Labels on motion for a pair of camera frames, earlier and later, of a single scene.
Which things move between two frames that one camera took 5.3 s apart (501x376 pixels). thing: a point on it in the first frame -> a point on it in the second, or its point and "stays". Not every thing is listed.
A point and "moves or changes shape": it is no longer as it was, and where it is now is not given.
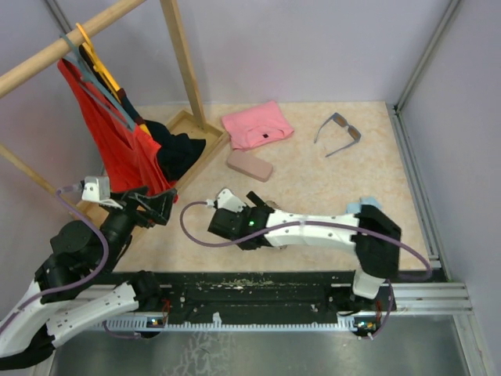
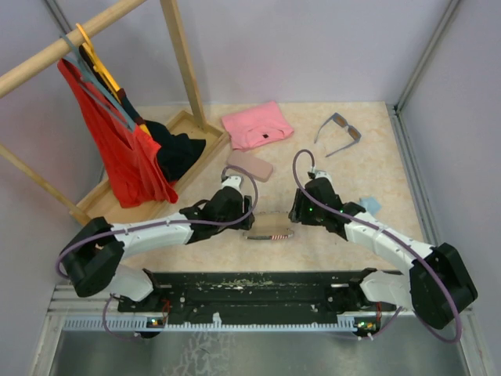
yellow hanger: [90, 50] stays
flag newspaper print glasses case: [275, 207] moves or changes shape
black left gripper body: [120, 224] -> [239, 213]
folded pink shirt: [256, 125] stays
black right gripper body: [255, 200] -> [305, 211]
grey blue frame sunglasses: [340, 121] stays
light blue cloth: [355, 207] stays
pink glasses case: [250, 164] stays
